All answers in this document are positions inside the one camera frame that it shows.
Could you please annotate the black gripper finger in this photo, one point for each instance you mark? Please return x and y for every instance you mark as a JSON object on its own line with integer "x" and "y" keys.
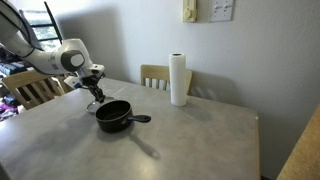
{"x": 96, "y": 94}
{"x": 100, "y": 90}

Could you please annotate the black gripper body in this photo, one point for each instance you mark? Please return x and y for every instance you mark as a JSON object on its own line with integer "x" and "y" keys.
{"x": 91, "y": 81}

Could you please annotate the glass lid with black knob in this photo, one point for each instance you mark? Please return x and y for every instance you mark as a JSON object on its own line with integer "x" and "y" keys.
{"x": 91, "y": 107}

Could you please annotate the light wooden chair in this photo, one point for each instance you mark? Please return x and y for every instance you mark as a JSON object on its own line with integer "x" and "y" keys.
{"x": 153, "y": 72}
{"x": 26, "y": 80}

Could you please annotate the white paper towel roll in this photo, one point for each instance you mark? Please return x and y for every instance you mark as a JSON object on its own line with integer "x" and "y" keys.
{"x": 178, "y": 80}

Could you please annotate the dark shelf clutter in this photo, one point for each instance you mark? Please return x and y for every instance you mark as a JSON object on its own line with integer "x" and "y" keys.
{"x": 10, "y": 68}

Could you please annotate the pink purple cloth pile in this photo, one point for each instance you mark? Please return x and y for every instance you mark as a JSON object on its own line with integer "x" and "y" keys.
{"x": 6, "y": 110}

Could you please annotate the tan wooden countertop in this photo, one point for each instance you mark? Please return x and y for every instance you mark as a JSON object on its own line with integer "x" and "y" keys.
{"x": 303, "y": 153}

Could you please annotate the window with dark frame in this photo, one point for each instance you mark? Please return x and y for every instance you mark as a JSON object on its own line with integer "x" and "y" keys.
{"x": 41, "y": 33}

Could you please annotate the beige wall thermostat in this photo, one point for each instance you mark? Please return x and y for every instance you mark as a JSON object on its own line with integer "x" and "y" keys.
{"x": 189, "y": 11}

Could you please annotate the white light switch plate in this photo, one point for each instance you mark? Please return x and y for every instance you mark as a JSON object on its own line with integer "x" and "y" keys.
{"x": 221, "y": 10}

